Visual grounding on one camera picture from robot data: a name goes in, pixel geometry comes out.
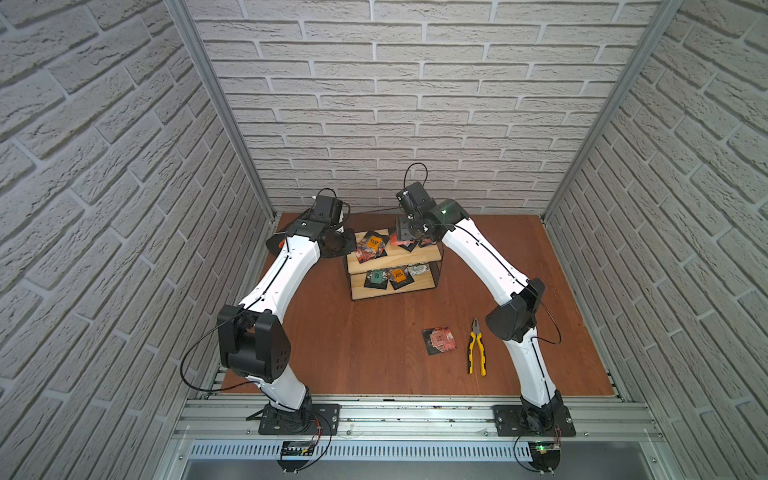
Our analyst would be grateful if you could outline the orange label tea bag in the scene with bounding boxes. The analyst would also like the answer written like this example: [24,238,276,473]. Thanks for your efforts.
[360,231,389,255]

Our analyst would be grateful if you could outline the orange tea bag shelf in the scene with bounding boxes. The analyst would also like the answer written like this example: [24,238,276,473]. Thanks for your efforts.
[388,267,415,291]

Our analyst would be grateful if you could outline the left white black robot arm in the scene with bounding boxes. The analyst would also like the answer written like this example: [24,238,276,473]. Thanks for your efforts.
[217,193,356,415]

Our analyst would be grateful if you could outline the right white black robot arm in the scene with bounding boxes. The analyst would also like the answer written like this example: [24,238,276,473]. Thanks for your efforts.
[396,182,563,432]

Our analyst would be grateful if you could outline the silver tea bag lower shelf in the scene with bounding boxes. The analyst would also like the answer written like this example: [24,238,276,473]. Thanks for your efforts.
[407,264,430,277]

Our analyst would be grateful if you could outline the green label tea bag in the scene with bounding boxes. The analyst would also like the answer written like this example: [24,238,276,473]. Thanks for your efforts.
[363,269,389,290]

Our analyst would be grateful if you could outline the black plastic tool case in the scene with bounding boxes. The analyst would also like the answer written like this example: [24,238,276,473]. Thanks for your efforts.
[266,210,317,256]

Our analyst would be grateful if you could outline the yellow black combination pliers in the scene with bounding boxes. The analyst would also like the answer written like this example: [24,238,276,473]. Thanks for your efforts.
[467,318,487,377]

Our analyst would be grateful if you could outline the left controller board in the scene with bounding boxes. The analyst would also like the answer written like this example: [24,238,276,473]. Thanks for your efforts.
[277,440,318,473]

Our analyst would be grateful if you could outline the controller board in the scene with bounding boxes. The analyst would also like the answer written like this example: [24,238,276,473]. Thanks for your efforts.
[277,440,318,473]
[528,442,562,474]

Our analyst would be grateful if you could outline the right controller board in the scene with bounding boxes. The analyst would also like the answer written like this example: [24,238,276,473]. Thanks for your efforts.
[528,442,562,474]

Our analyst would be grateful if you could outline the black wire wooden shelf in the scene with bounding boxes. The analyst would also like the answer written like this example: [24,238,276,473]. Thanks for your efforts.
[344,213,443,301]

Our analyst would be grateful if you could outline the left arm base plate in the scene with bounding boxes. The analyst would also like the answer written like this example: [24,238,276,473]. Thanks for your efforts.
[250,403,341,436]

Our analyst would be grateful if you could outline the aluminium front rail frame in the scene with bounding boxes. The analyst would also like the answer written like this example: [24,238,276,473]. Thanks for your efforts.
[154,394,682,479]

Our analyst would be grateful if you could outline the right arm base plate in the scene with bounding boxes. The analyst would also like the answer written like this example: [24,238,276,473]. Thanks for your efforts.
[492,405,576,438]

